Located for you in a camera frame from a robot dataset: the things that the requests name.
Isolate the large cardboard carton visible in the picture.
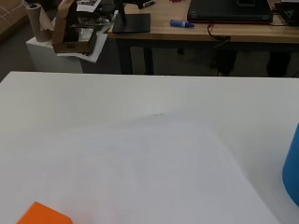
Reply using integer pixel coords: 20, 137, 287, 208
0, 0, 30, 42

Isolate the blue marker pen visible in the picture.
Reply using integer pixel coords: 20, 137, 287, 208
169, 19, 195, 29

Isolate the black cable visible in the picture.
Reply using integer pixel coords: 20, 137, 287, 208
206, 23, 232, 49

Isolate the black laptop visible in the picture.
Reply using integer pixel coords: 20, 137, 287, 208
186, 0, 274, 24

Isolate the white paper sheet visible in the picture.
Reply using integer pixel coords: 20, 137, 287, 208
76, 0, 103, 13

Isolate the open cardboard box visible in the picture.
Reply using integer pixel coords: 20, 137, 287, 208
51, 0, 98, 54

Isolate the blue round tub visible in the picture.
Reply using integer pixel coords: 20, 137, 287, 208
281, 123, 299, 207

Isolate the brown paper roll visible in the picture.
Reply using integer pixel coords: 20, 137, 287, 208
24, 3, 54, 43

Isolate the orange cube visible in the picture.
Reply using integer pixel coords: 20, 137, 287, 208
16, 201, 74, 224

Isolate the white cabinet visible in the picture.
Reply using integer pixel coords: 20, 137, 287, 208
25, 31, 108, 75

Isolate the wooden desk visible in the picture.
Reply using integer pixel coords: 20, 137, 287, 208
107, 0, 299, 76

